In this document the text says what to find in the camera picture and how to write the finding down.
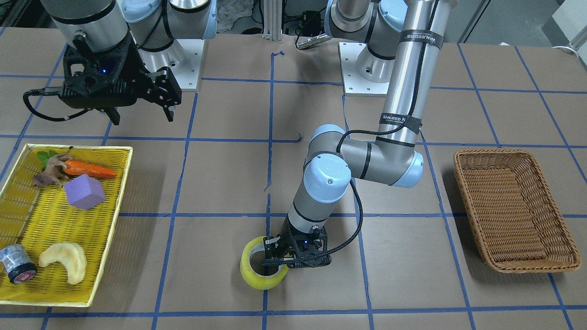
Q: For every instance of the brown toy animal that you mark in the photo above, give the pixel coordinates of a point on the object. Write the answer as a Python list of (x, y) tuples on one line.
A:
[(53, 172)]

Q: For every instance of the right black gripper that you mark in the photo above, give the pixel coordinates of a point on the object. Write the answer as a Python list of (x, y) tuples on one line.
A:
[(138, 58)]

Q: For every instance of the yellow toy banana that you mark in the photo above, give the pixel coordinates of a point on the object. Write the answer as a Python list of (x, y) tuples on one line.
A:
[(71, 255)]

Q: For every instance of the black white can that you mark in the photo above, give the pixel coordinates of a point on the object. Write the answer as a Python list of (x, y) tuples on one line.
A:
[(17, 263)]

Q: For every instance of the purple foam cube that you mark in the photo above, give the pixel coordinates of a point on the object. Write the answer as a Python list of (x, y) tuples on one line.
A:
[(84, 192)]

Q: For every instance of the brown wicker basket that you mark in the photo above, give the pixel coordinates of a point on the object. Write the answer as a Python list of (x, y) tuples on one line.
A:
[(515, 221)]

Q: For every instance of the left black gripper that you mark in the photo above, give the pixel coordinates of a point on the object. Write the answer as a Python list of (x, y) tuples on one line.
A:
[(285, 233)]

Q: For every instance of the orange toy carrot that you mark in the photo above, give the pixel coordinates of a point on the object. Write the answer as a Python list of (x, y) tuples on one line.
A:
[(78, 168)]

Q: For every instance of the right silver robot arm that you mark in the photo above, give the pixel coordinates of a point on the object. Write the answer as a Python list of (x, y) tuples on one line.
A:
[(153, 24)]

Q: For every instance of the yellow plastic basket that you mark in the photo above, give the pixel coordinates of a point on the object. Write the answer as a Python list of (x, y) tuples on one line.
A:
[(39, 217)]

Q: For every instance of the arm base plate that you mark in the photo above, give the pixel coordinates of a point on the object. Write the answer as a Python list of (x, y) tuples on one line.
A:
[(184, 58), (364, 74)]

